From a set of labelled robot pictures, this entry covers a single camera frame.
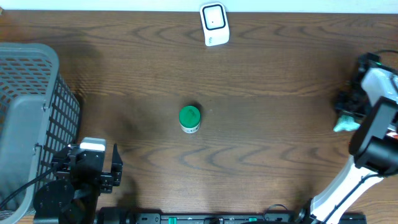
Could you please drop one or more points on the white barcode scanner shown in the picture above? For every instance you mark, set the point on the white barcode scanner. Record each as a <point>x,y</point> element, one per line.
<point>215,24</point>

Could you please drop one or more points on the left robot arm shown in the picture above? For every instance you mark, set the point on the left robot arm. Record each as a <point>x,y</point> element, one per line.
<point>72,197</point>

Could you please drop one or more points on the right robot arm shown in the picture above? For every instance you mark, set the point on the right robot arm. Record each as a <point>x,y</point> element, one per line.
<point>370,102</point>

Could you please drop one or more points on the light blue wipes packet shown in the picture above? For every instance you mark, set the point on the light blue wipes packet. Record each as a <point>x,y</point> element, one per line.
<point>346,123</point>

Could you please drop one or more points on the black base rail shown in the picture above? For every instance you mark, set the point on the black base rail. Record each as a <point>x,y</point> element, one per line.
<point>117,215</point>

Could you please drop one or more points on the grey plastic basket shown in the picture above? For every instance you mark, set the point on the grey plastic basket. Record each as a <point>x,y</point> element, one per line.
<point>39,113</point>

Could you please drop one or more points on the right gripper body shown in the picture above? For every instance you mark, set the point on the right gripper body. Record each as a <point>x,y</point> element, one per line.
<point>354,100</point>

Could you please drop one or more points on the green lid jar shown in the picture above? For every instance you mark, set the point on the green lid jar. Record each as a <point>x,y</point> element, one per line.
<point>190,119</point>

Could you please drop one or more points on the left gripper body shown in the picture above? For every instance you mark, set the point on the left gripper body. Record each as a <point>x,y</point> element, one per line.
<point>104,182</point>

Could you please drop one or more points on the red Top chocolate bar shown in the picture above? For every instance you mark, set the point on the red Top chocolate bar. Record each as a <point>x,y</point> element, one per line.
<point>392,134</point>

